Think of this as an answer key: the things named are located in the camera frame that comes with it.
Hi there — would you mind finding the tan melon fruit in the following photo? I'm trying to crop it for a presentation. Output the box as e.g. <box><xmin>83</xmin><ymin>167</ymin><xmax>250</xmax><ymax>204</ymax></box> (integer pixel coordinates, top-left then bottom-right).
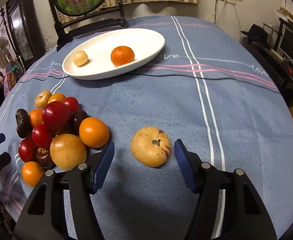
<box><xmin>49</xmin><ymin>134</ymin><xmax>87</xmax><ymax>171</ymax></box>

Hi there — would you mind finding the dark mangosteen fruit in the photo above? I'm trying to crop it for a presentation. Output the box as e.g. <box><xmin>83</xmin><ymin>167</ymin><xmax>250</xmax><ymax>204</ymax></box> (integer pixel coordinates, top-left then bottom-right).
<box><xmin>15</xmin><ymin>108</ymin><xmax>33</xmax><ymax>139</ymax></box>

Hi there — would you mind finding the small orange fruit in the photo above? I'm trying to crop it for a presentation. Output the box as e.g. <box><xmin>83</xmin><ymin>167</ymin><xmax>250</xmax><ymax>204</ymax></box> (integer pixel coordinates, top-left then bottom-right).
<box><xmin>79</xmin><ymin>117</ymin><xmax>110</xmax><ymax>148</ymax></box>

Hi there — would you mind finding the small dark red plum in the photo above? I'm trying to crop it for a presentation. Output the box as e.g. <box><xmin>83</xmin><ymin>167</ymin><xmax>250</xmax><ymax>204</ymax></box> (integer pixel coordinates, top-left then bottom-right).
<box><xmin>69</xmin><ymin>109</ymin><xmax>88</xmax><ymax>134</ymax></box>

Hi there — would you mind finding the pale speckled fruit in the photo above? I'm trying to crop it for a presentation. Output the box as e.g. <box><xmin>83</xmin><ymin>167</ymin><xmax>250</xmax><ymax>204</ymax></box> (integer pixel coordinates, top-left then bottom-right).
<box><xmin>131</xmin><ymin>126</ymin><xmax>171</xmax><ymax>167</ymax></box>

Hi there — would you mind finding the large red plum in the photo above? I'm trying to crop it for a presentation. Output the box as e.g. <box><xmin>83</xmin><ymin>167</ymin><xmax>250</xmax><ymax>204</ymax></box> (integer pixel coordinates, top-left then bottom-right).
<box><xmin>42</xmin><ymin>101</ymin><xmax>71</xmax><ymax>133</ymax></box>

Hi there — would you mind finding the small red cherry tomato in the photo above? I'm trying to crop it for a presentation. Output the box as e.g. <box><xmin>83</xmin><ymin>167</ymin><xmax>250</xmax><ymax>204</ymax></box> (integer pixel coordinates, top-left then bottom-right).
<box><xmin>63</xmin><ymin>96</ymin><xmax>80</xmax><ymax>114</ymax></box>

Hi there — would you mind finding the yellow orange tomato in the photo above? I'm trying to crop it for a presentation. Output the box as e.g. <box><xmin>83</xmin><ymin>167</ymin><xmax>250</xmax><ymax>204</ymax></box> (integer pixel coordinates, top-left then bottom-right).
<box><xmin>48</xmin><ymin>93</ymin><xmax>66</xmax><ymax>103</ymax></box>

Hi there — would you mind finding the pale yellow round fruit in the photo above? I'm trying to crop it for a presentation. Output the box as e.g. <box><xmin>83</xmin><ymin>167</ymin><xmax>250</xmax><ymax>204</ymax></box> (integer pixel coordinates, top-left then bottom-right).
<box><xmin>73</xmin><ymin>50</ymin><xmax>89</xmax><ymax>67</ymax></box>

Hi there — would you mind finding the large orange mandarin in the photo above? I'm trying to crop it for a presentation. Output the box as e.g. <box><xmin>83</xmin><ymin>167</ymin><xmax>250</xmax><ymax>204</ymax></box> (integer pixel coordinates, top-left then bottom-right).
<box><xmin>111</xmin><ymin>46</ymin><xmax>135</xmax><ymax>67</ymax></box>

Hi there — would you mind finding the smooth orange fruit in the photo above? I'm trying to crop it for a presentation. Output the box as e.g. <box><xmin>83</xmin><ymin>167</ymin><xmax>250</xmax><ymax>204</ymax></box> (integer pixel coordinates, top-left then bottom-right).
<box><xmin>22</xmin><ymin>161</ymin><xmax>44</xmax><ymax>187</ymax></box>

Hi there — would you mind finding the brown water chestnut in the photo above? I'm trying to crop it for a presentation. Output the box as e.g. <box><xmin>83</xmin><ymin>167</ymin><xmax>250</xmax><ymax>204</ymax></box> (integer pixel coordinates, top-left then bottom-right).
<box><xmin>36</xmin><ymin>148</ymin><xmax>54</xmax><ymax>170</ymax></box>

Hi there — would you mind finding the textured orange mandarin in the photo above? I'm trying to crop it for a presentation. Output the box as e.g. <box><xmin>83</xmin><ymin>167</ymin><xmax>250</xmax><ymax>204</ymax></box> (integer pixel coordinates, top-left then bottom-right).
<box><xmin>29</xmin><ymin>109</ymin><xmax>43</xmax><ymax>127</ymax></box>

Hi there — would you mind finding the spotted pale apple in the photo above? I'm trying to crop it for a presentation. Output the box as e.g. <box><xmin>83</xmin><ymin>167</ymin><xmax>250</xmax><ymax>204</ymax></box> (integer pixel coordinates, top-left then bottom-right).
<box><xmin>34</xmin><ymin>90</ymin><xmax>52</xmax><ymax>109</ymax></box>

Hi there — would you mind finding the blue striped tablecloth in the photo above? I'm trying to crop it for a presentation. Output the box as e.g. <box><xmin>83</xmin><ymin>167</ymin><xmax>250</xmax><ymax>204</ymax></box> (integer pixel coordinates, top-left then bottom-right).
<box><xmin>0</xmin><ymin>16</ymin><xmax>293</xmax><ymax>239</ymax></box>

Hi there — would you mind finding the standing fan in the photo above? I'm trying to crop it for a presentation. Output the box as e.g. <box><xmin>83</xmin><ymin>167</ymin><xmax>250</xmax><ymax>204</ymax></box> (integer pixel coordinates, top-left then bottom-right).
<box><xmin>0</xmin><ymin>37</ymin><xmax>12</xmax><ymax>68</ymax></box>

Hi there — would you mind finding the dark framed painting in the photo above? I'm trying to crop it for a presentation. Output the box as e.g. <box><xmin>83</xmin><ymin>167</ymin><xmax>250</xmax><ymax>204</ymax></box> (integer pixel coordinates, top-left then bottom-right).
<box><xmin>6</xmin><ymin>0</ymin><xmax>46</xmax><ymax>69</ymax></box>

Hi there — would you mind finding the white oval plate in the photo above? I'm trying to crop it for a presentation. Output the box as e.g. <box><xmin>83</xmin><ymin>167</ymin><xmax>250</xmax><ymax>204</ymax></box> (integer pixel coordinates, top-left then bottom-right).
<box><xmin>62</xmin><ymin>28</ymin><xmax>165</xmax><ymax>80</ymax></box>

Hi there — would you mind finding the black desk rack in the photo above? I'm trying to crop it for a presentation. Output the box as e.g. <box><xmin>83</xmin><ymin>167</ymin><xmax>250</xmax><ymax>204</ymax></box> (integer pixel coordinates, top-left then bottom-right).
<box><xmin>241</xmin><ymin>18</ymin><xmax>293</xmax><ymax>107</ymax></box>

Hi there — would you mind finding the goldfish screen black frame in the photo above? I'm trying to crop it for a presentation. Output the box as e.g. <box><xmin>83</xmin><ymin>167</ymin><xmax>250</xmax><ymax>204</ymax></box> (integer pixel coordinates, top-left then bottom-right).
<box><xmin>48</xmin><ymin>0</ymin><xmax>128</xmax><ymax>50</ymax></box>

